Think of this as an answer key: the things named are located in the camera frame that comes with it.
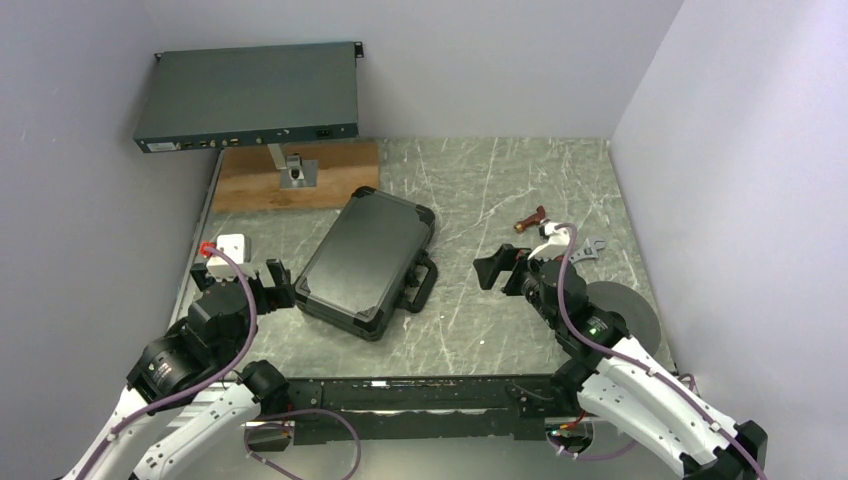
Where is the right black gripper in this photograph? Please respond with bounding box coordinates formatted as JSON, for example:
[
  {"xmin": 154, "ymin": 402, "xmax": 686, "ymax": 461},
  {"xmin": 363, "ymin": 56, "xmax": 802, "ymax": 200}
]
[{"xmin": 473, "ymin": 243, "xmax": 562, "ymax": 330}]

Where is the black poker chip case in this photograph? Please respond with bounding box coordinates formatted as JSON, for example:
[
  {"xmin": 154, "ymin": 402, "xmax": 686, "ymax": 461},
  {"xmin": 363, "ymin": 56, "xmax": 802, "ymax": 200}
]
[{"xmin": 293, "ymin": 186, "xmax": 438, "ymax": 342}]

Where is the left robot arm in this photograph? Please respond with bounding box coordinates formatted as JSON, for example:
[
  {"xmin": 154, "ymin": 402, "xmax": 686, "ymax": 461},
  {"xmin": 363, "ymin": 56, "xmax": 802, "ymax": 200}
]
[{"xmin": 66, "ymin": 259, "xmax": 295, "ymax": 479}]

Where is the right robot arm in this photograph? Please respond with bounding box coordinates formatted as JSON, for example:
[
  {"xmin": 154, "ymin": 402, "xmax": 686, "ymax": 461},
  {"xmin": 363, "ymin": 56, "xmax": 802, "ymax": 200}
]
[{"xmin": 473, "ymin": 244, "xmax": 768, "ymax": 479}]

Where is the brown pipe fitting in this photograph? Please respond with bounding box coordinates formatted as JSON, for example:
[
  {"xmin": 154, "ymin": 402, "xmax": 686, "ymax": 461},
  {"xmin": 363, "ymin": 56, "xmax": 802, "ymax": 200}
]
[{"xmin": 513, "ymin": 206, "xmax": 547, "ymax": 234}]

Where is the dark grey disc weight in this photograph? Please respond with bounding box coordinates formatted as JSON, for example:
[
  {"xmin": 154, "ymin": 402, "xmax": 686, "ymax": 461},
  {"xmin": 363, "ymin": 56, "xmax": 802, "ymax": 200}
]
[{"xmin": 587, "ymin": 281, "xmax": 662, "ymax": 356}]

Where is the wooden board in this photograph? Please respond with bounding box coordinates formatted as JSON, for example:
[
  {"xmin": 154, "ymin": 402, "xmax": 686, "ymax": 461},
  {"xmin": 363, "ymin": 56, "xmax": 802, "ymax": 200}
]
[{"xmin": 211, "ymin": 140, "xmax": 379, "ymax": 213}]

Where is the dark green rack unit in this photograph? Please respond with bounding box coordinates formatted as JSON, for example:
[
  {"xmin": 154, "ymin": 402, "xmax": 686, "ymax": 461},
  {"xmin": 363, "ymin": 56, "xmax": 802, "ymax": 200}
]
[{"xmin": 133, "ymin": 41, "xmax": 365, "ymax": 153}]

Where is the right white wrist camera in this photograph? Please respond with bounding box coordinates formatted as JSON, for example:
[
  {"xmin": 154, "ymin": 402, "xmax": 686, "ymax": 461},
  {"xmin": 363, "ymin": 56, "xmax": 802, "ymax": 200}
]
[{"xmin": 528, "ymin": 222, "xmax": 571, "ymax": 261}]

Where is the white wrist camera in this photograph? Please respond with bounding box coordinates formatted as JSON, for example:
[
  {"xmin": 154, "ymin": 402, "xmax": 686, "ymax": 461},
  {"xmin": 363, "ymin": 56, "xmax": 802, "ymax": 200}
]
[
  {"xmin": 200, "ymin": 233, "xmax": 251, "ymax": 281},
  {"xmin": 528, "ymin": 222, "xmax": 571, "ymax": 261}
]

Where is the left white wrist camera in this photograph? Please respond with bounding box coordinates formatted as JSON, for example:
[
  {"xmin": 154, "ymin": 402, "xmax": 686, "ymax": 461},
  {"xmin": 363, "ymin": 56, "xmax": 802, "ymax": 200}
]
[{"xmin": 200, "ymin": 233, "xmax": 251, "ymax": 281}]

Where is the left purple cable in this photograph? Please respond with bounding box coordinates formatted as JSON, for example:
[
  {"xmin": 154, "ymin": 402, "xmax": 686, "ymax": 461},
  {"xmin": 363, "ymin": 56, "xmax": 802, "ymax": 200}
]
[{"xmin": 72, "ymin": 245, "xmax": 362, "ymax": 480}]

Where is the grey metal bracket stand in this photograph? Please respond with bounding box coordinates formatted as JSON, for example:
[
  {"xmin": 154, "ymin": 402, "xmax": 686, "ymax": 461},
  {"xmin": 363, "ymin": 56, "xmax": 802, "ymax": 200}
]
[{"xmin": 267, "ymin": 144, "xmax": 318, "ymax": 190}]

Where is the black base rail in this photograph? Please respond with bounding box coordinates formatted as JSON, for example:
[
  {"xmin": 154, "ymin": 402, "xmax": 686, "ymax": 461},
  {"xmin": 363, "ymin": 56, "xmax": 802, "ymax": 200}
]
[{"xmin": 262, "ymin": 374, "xmax": 588, "ymax": 445}]

